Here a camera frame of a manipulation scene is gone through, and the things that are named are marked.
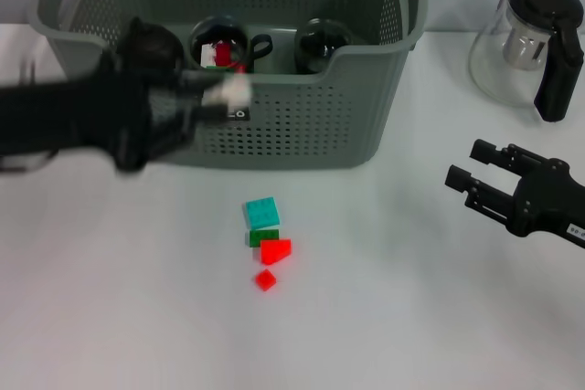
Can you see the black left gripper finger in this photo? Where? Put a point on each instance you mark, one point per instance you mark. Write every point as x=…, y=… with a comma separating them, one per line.
x=212, y=113
x=201, y=80

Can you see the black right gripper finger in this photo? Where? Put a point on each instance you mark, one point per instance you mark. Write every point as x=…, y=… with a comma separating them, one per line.
x=505, y=156
x=486, y=198

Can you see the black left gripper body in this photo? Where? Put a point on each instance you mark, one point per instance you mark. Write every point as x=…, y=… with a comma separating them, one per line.
x=82, y=120

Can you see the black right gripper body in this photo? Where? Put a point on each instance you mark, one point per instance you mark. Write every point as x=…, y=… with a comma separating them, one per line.
x=548, y=207

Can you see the bright green arched toy brick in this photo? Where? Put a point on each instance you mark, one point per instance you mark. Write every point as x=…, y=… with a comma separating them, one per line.
x=212, y=66

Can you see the clear small lego brick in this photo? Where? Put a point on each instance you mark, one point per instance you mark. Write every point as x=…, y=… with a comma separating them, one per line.
x=208, y=54

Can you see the translucent white toy brick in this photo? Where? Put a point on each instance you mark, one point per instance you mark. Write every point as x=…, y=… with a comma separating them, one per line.
x=230, y=91

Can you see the dark red bent toy brick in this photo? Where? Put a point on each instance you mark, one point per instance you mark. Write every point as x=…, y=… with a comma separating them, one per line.
x=223, y=54

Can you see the glass teacup with black sleeve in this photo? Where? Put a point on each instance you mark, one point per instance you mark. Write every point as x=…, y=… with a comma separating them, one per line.
x=256, y=49
x=320, y=49

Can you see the small red toy brick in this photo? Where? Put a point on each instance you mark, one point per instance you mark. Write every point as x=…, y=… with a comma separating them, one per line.
x=266, y=280

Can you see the grey perforated plastic storage bin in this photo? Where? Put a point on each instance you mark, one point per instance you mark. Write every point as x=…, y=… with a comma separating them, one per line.
x=297, y=134

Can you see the dark round clay teapot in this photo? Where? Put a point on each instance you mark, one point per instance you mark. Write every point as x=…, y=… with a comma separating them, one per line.
x=151, y=45

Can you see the teal toy brick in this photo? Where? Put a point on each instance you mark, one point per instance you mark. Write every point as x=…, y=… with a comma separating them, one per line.
x=261, y=213

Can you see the dark green flat toy brick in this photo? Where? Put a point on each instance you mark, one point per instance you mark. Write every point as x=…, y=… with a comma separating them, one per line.
x=262, y=238

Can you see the red sloped toy brick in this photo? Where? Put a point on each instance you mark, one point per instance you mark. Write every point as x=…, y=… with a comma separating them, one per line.
x=274, y=252

